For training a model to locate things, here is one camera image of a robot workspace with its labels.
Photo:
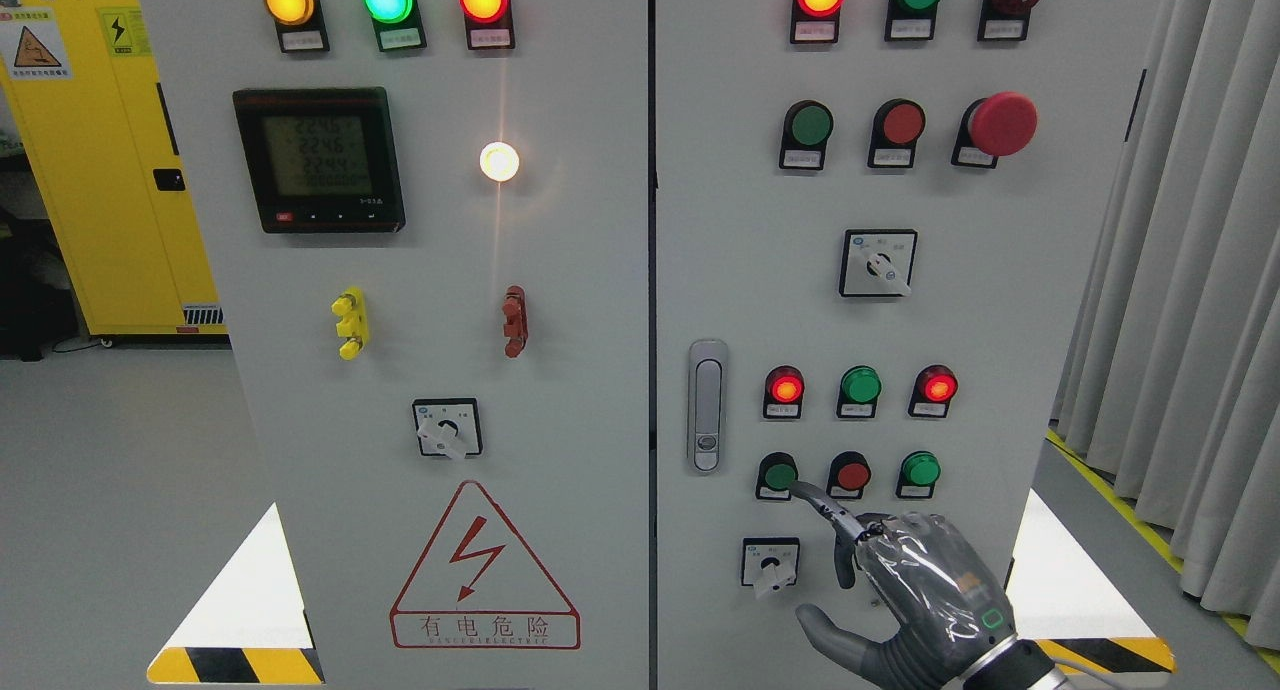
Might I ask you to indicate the green indicator lamp lower middle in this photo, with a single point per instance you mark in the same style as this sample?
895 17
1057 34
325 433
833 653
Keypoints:
858 393

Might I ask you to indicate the green push button lower right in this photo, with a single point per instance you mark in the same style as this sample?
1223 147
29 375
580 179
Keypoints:
919 473

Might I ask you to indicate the left white striped cabinet foot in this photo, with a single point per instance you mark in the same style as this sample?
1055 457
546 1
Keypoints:
248 629

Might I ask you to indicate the red push button upper row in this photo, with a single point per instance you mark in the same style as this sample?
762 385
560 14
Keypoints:
896 128

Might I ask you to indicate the green push button upper row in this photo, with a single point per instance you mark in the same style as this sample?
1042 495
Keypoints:
806 129

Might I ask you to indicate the white striped cabinet foot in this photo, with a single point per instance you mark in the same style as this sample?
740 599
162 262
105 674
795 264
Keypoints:
1065 603
248 629

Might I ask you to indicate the lower left rotary selector switch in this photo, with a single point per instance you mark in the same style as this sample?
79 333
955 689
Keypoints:
769 565

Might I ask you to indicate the left door rotary selector switch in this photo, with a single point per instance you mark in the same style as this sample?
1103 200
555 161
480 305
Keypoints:
448 427

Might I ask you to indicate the yellow safety storage cabinet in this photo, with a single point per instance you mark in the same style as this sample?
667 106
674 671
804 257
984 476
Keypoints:
81 80

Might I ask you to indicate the silver cabinet door handle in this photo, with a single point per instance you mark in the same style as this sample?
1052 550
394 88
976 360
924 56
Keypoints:
706 365

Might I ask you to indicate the red electric hazard warning sticker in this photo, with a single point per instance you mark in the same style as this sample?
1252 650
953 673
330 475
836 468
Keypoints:
478 584

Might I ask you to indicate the right white striped cabinet foot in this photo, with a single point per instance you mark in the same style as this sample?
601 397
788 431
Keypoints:
1065 603

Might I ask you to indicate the green lamp top right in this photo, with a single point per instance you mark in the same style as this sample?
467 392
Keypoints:
910 20

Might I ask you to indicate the yellow terminal connector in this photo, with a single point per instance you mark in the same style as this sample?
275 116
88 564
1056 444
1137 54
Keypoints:
353 322

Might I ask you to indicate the red indicator lamp lower right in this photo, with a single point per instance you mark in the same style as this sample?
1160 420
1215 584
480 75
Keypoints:
931 394

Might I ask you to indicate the red stop push button lower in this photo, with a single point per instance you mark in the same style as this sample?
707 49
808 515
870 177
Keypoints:
848 476

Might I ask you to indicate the black digital power meter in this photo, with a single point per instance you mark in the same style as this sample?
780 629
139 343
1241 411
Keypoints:
321 160

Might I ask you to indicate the grey robotic right hand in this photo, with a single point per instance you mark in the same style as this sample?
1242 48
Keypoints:
954 616

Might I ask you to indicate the yellow indicator lamp top left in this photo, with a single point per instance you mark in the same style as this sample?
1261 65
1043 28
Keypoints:
299 25

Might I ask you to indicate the red mushroom emergency stop button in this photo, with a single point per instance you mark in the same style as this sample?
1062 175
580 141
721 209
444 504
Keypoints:
994 127

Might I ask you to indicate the white lit indicator lamp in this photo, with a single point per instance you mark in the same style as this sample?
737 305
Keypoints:
499 161

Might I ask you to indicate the red indicator lamp top left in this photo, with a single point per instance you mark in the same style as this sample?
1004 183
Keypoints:
488 24

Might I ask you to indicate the red terminal connector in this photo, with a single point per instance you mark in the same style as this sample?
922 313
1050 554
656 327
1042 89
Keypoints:
516 321

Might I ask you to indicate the red indicator lamp lower left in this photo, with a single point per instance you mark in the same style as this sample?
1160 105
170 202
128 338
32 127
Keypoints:
783 394

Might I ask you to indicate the green indicator lamp top left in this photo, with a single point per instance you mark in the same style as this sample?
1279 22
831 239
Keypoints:
397 24

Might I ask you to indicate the green indicator lamp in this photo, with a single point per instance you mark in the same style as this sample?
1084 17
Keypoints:
858 393
397 24

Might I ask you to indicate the red indicator lamp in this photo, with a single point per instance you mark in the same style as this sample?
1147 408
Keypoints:
783 394
931 394
488 24

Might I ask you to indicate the grey curtain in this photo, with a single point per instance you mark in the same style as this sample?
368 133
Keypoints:
1172 382

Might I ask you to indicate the green start push button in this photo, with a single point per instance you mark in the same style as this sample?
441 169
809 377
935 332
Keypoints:
776 473

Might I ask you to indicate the red lit lamp top right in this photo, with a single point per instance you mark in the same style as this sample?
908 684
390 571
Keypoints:
815 22

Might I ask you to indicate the grey electrical control cabinet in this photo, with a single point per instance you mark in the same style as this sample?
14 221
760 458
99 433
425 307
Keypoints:
649 212

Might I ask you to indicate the upper right rotary selector switch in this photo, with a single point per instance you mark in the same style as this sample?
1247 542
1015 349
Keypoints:
877 263

